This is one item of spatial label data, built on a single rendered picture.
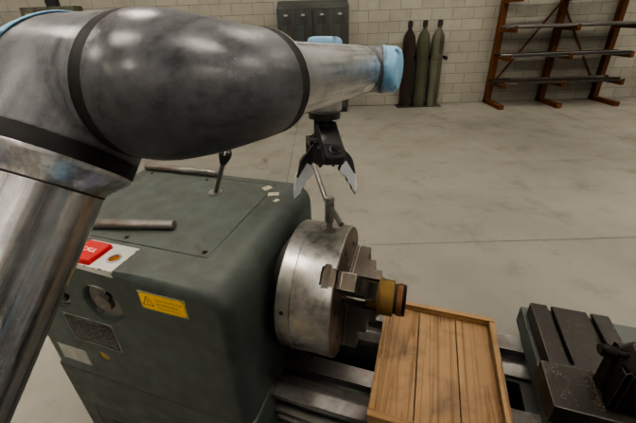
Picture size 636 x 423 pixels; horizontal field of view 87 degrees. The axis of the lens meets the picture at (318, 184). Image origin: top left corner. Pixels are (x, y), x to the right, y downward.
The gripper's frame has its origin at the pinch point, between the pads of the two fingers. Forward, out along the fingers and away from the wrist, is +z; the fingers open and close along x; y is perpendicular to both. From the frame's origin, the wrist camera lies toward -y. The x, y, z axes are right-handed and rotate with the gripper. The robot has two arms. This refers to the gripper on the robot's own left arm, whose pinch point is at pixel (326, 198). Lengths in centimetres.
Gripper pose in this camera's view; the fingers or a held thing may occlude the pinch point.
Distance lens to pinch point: 80.1
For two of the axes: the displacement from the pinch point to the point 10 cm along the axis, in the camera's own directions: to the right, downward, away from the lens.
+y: -2.0, -3.5, 9.2
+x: -9.8, 0.7, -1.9
